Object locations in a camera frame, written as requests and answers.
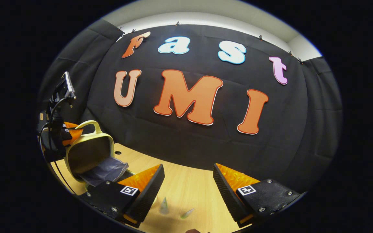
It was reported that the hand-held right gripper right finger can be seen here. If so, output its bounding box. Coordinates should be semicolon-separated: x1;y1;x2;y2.
213;163;305;228

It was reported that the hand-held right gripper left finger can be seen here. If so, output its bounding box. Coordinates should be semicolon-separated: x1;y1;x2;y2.
80;163;166;227

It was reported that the large green white tube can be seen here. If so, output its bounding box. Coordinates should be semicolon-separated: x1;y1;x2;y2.
159;197;169;215

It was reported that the pale yellow small suitcase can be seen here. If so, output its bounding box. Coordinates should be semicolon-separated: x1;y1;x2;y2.
64;120;129;191

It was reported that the black cable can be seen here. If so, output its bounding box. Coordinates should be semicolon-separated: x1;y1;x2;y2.
39;95;77;196

